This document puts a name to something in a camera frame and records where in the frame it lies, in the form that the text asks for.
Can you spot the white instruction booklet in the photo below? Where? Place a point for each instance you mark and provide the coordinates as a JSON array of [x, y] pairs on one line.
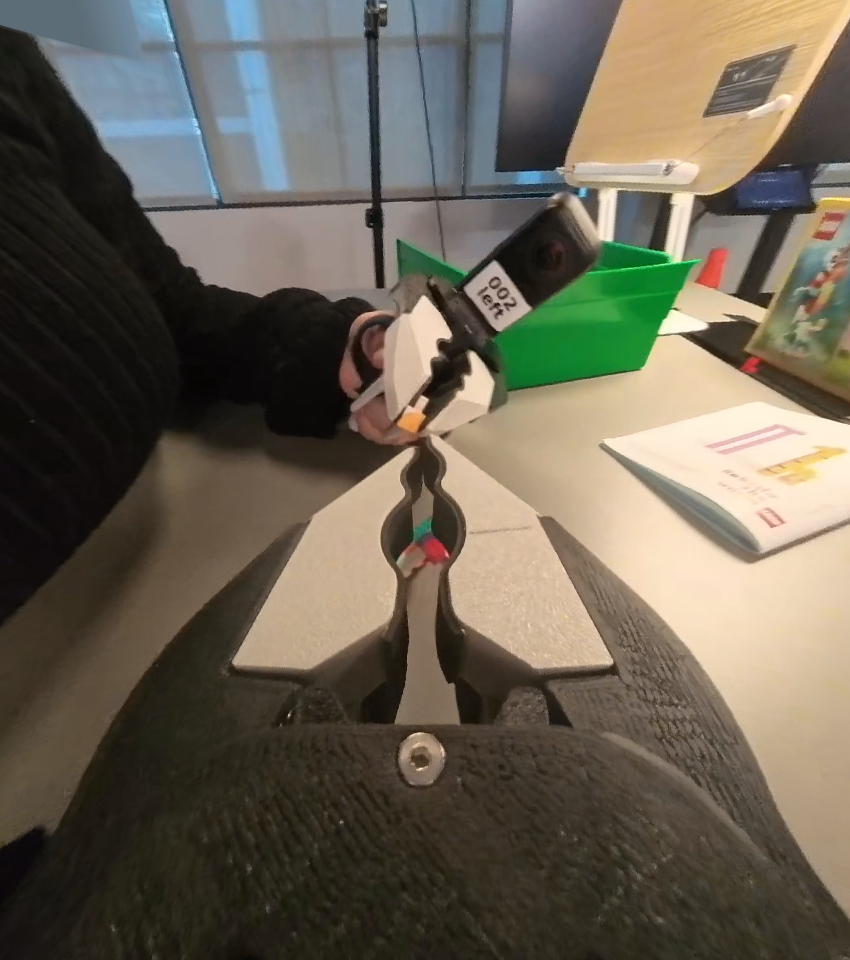
[[762, 472]]

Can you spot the person's left forearm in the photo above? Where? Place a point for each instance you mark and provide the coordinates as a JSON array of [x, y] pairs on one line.
[[282, 352]]

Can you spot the dark display screen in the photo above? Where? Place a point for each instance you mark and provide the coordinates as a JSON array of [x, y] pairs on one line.
[[537, 75]]

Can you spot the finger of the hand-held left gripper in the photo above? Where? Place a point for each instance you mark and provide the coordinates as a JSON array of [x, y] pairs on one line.
[[473, 394], [410, 352]]

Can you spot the person's left hand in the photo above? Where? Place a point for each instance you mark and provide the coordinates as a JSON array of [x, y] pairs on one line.
[[376, 429]]

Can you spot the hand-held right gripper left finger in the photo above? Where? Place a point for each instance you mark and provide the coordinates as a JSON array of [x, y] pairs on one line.
[[320, 592]]

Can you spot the yellow lego box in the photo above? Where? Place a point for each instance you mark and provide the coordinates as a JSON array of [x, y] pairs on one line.
[[837, 315]]

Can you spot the orange traffic cone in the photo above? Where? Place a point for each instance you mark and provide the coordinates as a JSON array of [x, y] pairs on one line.
[[712, 268]]

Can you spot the green plastic bin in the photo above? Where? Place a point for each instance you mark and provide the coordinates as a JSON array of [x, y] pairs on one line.
[[582, 330]]

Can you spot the window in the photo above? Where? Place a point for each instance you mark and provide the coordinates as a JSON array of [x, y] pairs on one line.
[[305, 97]]

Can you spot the small dark monitor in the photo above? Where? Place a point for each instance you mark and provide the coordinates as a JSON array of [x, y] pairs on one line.
[[769, 189]]

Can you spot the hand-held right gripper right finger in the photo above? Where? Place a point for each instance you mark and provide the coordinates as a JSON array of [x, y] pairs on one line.
[[530, 600]]

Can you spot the black light stand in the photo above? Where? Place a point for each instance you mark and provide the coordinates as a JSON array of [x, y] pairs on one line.
[[374, 150]]

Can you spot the small red lego piece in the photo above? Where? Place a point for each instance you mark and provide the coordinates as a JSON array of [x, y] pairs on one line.
[[751, 365]]

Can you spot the multicolour lego model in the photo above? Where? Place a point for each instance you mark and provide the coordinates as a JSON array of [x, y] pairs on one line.
[[421, 555]]

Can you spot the person's black clothing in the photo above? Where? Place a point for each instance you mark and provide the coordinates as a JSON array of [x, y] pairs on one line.
[[35, 337]]

